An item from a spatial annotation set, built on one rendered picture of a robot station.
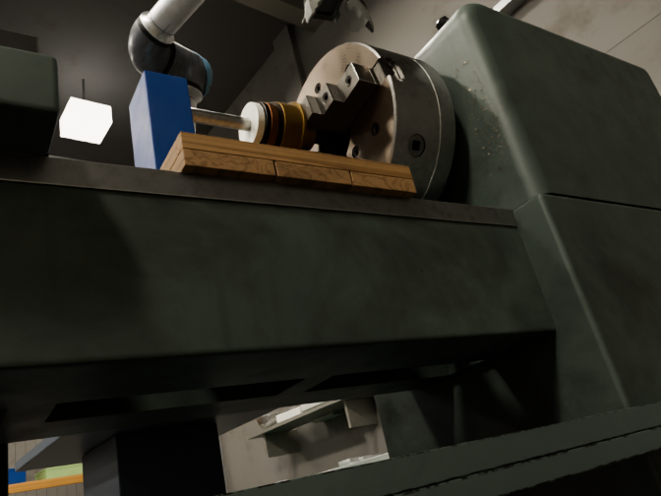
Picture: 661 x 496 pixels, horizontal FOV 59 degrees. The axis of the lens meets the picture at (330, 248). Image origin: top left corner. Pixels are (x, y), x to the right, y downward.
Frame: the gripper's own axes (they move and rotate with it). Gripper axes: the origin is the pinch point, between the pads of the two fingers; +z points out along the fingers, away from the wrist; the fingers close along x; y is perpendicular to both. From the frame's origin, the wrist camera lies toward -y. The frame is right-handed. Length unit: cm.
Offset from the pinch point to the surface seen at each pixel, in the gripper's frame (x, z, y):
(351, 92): 14.9, 34.2, -18.2
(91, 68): 16, -402, 464
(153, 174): 46, 56, -29
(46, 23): 59, -402, 405
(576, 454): 16, 89, -37
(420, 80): 3.8, 32.8, -20.7
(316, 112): 19.1, 34.9, -13.9
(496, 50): -9.5, 28.9, -24.9
